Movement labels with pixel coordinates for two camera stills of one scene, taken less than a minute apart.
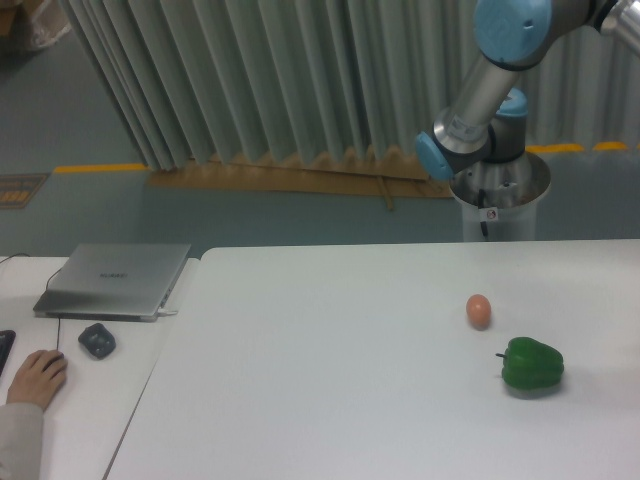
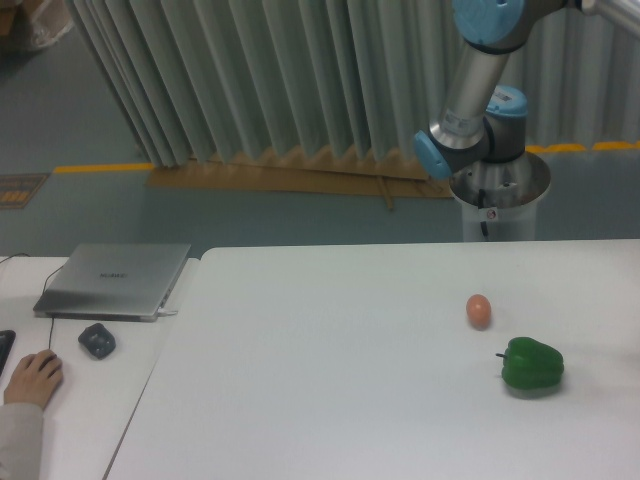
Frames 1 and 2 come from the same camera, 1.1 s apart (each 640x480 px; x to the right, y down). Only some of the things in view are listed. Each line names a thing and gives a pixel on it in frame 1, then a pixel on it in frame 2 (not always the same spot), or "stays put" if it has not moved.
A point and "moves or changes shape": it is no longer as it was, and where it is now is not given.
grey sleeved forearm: [21, 428] stays put
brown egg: [478, 310] stays put
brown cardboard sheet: [342, 175] stays put
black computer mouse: [61, 356] moves or changes shape
